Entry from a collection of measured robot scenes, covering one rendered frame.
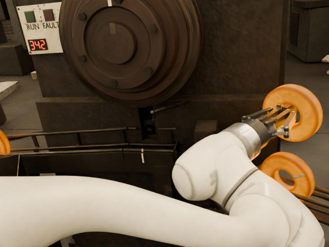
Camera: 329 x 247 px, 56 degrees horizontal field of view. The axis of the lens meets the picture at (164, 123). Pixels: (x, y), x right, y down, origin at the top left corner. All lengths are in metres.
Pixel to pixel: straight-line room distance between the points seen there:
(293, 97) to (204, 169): 0.37
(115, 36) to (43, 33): 0.45
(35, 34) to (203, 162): 0.94
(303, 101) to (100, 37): 0.58
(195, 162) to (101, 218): 0.26
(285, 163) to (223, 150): 0.37
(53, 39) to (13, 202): 1.04
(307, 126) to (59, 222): 0.68
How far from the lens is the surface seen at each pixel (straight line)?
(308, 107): 0.85
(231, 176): 0.59
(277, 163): 0.96
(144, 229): 0.39
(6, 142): 1.49
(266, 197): 0.55
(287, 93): 0.86
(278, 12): 1.11
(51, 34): 1.30
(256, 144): 0.69
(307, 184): 0.95
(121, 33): 0.92
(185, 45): 0.96
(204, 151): 0.60
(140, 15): 0.91
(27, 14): 1.33
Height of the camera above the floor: 1.25
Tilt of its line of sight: 24 degrees down
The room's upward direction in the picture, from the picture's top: 6 degrees counter-clockwise
